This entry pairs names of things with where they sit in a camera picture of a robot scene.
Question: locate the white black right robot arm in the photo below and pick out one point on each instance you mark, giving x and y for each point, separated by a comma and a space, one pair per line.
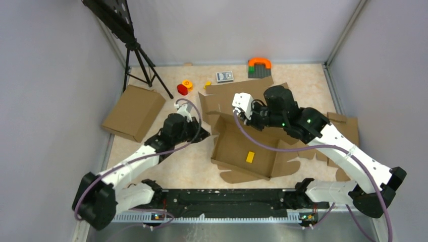
371, 187

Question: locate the folded brown cardboard box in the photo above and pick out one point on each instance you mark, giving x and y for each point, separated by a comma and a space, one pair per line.
134, 113

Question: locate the small red toy piece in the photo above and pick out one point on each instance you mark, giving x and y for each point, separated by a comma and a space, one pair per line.
185, 87

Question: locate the flat cardboard blank at right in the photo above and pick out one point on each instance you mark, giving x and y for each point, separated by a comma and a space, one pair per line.
348, 127

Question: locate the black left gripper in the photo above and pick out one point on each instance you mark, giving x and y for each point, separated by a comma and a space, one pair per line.
195, 125

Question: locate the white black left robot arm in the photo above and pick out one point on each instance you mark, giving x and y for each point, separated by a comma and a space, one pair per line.
100, 197

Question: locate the large cardboard box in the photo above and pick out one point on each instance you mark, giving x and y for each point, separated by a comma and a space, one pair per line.
231, 146

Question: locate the black tripod stand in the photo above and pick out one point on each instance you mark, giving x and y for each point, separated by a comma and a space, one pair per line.
115, 14

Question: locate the small yellow block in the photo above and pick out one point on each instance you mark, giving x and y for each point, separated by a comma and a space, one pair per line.
250, 157
208, 83

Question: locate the aluminium frame rail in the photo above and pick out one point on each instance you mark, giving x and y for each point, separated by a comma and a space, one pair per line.
304, 217

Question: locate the orange green grey toy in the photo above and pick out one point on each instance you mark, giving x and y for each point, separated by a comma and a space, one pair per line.
259, 68

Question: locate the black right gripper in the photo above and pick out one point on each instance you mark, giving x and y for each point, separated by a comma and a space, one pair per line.
251, 121

